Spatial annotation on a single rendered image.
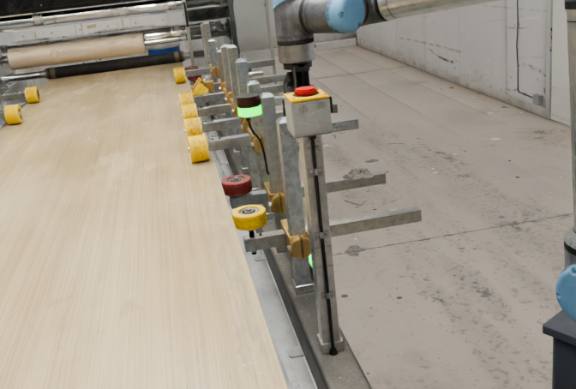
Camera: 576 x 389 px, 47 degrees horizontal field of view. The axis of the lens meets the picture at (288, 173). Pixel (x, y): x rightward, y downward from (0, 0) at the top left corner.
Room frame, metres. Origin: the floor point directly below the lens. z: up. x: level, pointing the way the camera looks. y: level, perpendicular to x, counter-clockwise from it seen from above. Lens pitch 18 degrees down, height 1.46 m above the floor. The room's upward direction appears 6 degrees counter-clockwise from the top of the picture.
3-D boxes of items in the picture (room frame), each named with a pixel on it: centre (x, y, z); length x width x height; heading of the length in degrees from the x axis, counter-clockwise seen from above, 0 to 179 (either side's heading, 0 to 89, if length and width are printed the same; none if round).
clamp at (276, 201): (1.70, 0.04, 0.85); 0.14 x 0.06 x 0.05; 9
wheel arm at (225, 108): (2.47, 0.09, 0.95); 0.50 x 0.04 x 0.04; 99
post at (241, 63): (2.18, 0.11, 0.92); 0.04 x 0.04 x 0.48; 9
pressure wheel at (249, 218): (1.46, 0.10, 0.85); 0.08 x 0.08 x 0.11
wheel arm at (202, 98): (2.72, 0.13, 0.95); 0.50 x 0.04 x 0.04; 99
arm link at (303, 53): (1.64, -0.06, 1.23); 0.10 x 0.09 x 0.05; 99
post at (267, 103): (1.68, 0.03, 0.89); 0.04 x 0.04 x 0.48; 9
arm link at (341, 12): (1.58, -0.15, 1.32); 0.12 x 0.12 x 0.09; 50
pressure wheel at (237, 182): (1.71, 0.14, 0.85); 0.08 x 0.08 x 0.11
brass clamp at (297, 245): (1.46, 0.00, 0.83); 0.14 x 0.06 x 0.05; 9
